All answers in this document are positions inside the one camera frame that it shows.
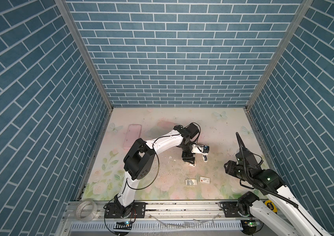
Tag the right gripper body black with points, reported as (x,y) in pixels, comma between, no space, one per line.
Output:
(233,169)

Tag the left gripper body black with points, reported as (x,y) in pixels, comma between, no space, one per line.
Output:
(187,154)

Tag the white staple box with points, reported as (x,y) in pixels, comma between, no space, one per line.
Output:
(204,180)

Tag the staple box tray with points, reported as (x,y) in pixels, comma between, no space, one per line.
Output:
(191,182)

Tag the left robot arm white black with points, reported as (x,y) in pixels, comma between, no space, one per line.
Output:
(139,159)

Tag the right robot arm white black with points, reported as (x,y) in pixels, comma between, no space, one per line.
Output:
(297,220)

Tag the yellow tape measure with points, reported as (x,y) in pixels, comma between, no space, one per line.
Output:
(271,206)

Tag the clear tape roll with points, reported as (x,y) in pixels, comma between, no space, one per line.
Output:
(86,211)

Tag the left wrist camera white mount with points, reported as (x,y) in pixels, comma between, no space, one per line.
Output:
(201,149)

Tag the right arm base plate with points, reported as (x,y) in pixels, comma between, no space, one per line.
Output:
(230,209)

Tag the white slotted cable duct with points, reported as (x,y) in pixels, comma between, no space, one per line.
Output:
(156,226)

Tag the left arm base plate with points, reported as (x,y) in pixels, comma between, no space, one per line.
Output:
(134,210)

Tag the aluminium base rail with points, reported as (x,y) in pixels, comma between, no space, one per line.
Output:
(176,209)

